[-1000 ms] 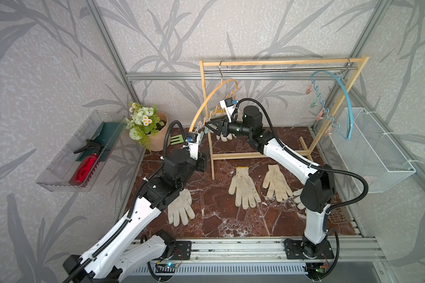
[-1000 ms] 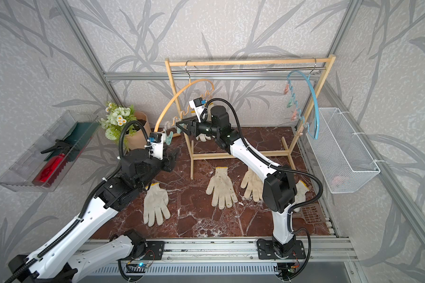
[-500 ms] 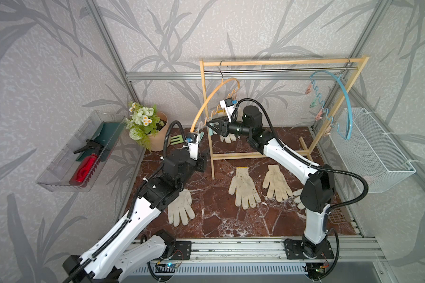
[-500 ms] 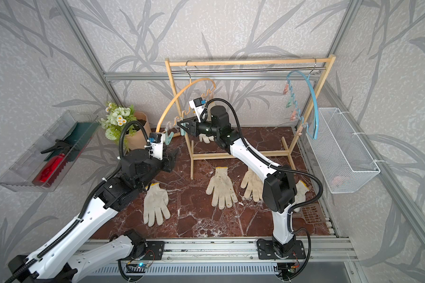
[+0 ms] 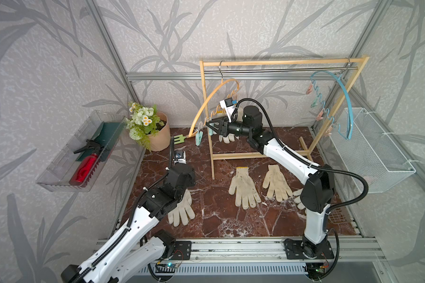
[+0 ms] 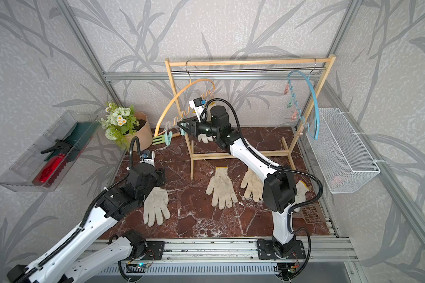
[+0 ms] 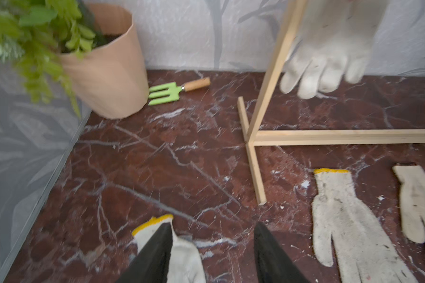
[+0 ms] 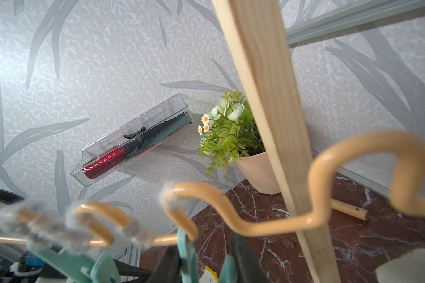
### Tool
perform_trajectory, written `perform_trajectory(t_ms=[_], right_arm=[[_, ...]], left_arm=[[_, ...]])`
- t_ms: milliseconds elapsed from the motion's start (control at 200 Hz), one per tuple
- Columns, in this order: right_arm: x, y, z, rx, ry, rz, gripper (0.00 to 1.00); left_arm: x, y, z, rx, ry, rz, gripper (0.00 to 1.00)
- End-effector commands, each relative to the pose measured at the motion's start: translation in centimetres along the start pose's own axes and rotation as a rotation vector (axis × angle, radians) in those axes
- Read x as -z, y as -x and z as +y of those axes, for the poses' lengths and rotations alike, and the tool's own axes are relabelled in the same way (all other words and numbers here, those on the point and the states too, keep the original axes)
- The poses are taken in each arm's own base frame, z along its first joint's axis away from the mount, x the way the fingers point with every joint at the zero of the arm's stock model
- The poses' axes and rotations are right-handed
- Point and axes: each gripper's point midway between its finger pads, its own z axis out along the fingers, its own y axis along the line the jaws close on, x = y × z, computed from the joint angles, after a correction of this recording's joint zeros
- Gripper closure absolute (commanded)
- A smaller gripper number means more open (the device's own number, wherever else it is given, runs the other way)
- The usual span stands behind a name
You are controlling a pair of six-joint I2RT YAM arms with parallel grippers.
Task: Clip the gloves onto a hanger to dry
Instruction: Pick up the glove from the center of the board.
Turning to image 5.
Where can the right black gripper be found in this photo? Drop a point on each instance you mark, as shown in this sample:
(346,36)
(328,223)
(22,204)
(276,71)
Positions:
(224,125)

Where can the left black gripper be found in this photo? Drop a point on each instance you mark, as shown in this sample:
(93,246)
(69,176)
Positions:
(191,176)

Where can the white glove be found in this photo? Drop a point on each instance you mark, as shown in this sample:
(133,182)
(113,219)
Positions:
(298,202)
(276,184)
(243,188)
(183,212)
(228,139)

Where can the orange clip hanger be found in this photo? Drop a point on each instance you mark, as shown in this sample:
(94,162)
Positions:
(204,114)

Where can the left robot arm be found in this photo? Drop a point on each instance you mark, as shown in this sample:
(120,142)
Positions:
(126,253)

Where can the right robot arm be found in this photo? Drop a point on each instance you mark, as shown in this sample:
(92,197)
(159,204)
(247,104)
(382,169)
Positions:
(318,181)

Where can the teal clothespin clip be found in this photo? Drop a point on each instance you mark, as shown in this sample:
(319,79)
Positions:
(198,137)

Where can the green garden fork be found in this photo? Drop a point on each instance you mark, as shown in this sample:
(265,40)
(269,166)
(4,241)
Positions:
(179,139)

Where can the potted white flower plant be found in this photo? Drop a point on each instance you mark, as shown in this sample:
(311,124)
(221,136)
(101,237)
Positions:
(148,127)

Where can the green trowel scoop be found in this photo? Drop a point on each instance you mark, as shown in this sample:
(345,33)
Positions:
(107,136)

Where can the red spray bottle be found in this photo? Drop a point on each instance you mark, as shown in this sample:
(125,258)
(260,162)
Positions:
(88,164)

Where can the wooden clothes rack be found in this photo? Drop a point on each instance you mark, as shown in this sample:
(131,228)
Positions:
(307,151)

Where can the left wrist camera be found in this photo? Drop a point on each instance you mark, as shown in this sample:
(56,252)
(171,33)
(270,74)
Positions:
(180,156)

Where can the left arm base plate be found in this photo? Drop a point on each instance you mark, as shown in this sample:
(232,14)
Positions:
(178,250)

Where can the clear plastic wall bin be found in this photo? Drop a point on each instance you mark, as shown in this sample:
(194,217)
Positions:
(57,175)

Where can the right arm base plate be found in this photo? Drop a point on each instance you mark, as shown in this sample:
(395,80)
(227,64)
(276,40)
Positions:
(305,249)

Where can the white wire basket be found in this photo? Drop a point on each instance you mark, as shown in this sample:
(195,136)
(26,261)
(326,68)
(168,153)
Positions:
(371,152)

